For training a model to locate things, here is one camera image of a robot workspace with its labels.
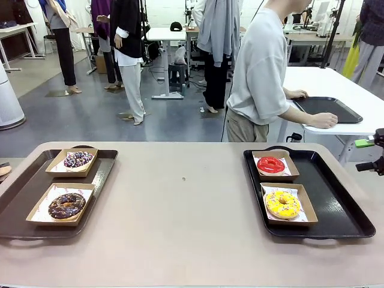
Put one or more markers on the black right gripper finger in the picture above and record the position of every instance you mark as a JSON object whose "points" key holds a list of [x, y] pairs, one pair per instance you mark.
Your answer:
{"points": [[364, 142], [366, 166]]}

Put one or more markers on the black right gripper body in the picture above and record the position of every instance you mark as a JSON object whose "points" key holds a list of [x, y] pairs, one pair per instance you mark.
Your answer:
{"points": [[380, 150]]}

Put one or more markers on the small black serving tray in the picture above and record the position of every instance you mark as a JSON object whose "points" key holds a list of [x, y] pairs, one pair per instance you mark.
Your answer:
{"points": [[330, 105]]}

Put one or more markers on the brown cardboard food box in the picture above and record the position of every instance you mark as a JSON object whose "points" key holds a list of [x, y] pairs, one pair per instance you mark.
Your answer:
{"points": [[66, 175], [60, 223], [288, 223], [279, 178]]}

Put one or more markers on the yellow sprinkled donut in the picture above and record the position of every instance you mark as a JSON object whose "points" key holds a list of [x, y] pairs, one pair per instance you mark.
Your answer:
{"points": [[273, 207]]}

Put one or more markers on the red glazed donut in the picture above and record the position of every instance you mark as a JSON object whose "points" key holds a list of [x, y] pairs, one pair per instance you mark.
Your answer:
{"points": [[264, 168]]}

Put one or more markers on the purple sprinkled donut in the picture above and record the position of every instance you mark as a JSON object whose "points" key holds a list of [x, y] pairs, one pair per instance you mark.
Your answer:
{"points": [[70, 163]]}

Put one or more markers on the chocolate sprinkled donut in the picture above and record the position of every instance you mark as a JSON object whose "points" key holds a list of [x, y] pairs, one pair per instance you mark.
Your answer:
{"points": [[57, 210]]}

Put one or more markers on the person's right forearm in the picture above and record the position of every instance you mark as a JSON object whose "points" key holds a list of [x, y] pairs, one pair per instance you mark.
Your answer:
{"points": [[300, 115]]}

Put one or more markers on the person's right hand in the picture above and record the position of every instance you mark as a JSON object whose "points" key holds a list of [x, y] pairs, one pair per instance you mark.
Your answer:
{"points": [[327, 120]]}

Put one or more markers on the person's left hand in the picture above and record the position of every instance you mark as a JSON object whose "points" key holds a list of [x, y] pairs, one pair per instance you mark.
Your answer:
{"points": [[297, 94]]}

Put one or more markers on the black caster wheel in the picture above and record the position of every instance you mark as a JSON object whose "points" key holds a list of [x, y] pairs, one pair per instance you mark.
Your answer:
{"points": [[294, 137]]}

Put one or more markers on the large white table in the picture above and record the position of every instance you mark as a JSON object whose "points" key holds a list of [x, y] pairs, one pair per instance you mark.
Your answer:
{"points": [[330, 81]]}

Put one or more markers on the yellow hanging garment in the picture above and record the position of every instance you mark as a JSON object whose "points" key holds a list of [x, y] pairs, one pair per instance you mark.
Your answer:
{"points": [[351, 60]]}

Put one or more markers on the person in dark patterned top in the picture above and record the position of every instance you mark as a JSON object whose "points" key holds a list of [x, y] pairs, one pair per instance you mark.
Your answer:
{"points": [[372, 30]]}

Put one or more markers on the background workbench table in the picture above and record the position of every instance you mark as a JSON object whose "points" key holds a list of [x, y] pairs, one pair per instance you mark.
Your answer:
{"points": [[315, 39]]}

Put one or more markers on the person in beige sweater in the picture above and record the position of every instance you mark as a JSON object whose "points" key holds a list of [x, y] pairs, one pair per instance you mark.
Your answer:
{"points": [[258, 75]]}

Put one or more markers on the black stool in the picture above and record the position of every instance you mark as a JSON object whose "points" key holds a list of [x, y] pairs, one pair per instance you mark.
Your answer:
{"points": [[178, 75]]}

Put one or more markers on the white plastic bag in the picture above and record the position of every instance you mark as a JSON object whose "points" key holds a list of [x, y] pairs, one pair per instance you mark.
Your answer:
{"points": [[181, 55]]}

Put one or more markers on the black cap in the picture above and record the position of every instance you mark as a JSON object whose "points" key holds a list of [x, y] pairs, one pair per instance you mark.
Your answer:
{"points": [[176, 26]]}

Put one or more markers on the white height adjustable desk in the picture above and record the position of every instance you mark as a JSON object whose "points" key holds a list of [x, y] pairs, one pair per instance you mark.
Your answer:
{"points": [[166, 33]]}

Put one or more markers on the cardboard box on floor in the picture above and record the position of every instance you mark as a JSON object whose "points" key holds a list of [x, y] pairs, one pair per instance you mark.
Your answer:
{"points": [[101, 64]]}

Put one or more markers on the small white standing desk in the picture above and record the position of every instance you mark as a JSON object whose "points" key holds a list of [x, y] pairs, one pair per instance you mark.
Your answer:
{"points": [[85, 30]]}

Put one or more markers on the figure in black trousers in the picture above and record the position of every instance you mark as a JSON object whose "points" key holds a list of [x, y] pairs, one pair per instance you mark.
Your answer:
{"points": [[64, 45]]}

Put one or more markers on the white cylindrical appliance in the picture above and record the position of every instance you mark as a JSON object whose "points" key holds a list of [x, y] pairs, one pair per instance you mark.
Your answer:
{"points": [[9, 99]]}

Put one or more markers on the tan sandal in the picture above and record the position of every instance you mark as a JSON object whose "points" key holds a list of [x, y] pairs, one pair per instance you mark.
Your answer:
{"points": [[4, 171]]}

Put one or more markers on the white desk with dark items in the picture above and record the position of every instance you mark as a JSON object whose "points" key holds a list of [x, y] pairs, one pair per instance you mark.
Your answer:
{"points": [[12, 30]]}

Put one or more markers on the black camera pole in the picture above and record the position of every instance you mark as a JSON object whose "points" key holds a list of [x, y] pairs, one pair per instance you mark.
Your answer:
{"points": [[333, 33]]}

